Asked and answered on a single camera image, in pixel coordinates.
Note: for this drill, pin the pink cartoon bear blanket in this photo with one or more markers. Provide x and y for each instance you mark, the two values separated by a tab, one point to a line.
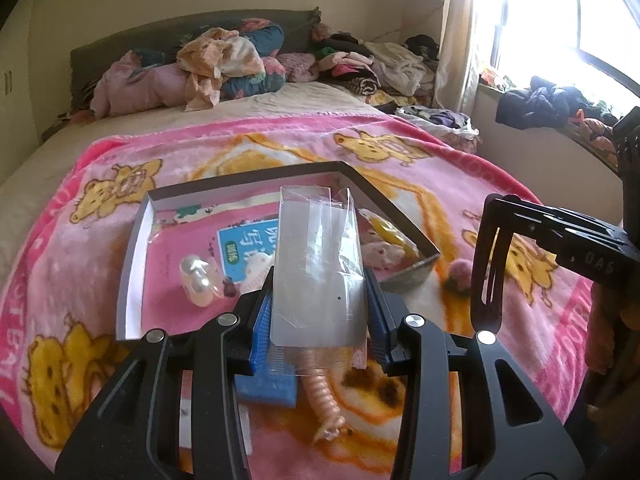
66	219

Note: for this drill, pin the cream window curtain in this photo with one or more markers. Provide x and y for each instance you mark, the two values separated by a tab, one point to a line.
460	51

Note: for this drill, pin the pink pompom hair clip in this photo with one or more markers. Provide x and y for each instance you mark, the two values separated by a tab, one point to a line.
459	277

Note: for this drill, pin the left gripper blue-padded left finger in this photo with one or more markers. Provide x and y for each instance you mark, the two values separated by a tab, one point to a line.
130	430

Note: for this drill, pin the clear plastic packet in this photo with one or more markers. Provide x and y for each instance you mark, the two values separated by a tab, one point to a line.
319	312

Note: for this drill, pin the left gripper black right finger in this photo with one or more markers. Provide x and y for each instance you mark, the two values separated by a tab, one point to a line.
470	411

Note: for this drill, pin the pile of mixed clothes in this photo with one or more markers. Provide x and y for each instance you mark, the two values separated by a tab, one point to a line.
380	72

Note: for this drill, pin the dark floral quilt roll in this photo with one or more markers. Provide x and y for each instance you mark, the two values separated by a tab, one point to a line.
202	67

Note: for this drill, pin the small blue box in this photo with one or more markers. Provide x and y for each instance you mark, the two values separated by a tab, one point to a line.
263	388

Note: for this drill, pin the pink pyjama bundle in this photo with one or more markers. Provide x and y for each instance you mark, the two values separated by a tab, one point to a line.
129	87

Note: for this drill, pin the bed with beige sheet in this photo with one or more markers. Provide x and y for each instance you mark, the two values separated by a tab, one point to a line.
150	129

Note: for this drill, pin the peach patterned cloth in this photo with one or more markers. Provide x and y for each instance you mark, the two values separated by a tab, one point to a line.
210	60

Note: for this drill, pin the white built-in wardrobe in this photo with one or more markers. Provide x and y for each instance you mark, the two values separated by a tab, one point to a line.
19	137

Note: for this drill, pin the pink floral scrunchie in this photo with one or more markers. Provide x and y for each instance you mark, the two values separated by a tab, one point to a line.
379	254

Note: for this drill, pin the dark jacket on sill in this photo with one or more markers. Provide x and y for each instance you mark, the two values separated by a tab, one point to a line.
544	105

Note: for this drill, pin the grey cardboard box tray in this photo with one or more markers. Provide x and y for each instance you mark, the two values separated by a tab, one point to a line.
251	189

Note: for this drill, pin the pink booklet with blue label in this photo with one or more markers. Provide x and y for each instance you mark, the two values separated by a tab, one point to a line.
229	237

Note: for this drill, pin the dark green headboard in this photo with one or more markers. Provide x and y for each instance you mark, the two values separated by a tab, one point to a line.
88	63

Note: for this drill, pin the pearl hair clip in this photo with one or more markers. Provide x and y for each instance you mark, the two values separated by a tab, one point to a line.
202	280

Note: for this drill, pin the white earring card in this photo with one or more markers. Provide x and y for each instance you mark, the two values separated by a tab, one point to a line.
215	422

